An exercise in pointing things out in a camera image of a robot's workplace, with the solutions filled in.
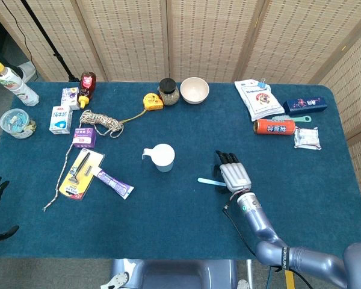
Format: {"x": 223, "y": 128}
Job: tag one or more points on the purple white toothpaste tube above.
{"x": 114, "y": 182}

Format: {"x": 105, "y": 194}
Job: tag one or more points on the white drink bottle yellow cap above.
{"x": 15, "y": 85}

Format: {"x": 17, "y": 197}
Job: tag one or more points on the red honey bottle yellow cap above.
{"x": 87, "y": 84}

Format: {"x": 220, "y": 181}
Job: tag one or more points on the teal scrub brush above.
{"x": 304, "y": 119}

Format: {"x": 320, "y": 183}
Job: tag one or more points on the beige bowl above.
{"x": 195, "y": 90}

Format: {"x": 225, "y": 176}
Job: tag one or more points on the small purple box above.
{"x": 84, "y": 137}

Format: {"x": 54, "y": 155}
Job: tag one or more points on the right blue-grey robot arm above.
{"x": 258, "y": 219}

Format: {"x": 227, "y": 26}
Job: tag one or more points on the clear tub of clips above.
{"x": 15, "y": 122}

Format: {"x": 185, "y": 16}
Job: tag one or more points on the orange drink can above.
{"x": 273, "y": 127}

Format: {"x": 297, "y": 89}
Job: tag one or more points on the small white wrapped packet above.
{"x": 307, "y": 138}

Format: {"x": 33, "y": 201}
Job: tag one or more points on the yellow tape measure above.
{"x": 153, "y": 101}

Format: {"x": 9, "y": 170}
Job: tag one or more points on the silver table leg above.
{"x": 249, "y": 274}

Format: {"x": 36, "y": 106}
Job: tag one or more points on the blue tablecloth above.
{"x": 168, "y": 225}

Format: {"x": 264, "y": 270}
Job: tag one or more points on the razor in yellow blister pack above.
{"x": 75, "y": 177}

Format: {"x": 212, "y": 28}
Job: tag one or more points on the white purple milk carton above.
{"x": 69, "y": 97}

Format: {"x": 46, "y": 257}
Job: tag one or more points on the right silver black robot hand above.
{"x": 234, "y": 174}

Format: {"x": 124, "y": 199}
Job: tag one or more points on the white blue milk carton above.
{"x": 60, "y": 120}

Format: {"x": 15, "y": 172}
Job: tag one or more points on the light blue toothbrush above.
{"x": 207, "y": 180}

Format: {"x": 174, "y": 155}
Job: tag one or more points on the glass jar with black lid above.
{"x": 168, "y": 94}

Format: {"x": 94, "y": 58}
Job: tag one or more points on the black tripod stand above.
{"x": 48, "y": 42}

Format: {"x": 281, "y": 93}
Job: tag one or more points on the white snack bag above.
{"x": 260, "y": 100}

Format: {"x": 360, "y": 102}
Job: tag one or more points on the blue-grey robot torso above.
{"x": 174, "y": 275}

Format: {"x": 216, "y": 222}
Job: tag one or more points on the blue binder clip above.
{"x": 261, "y": 84}

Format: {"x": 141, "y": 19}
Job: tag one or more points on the white shoe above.
{"x": 28, "y": 72}

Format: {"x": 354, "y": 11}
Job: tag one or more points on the dark blue long box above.
{"x": 304, "y": 104}

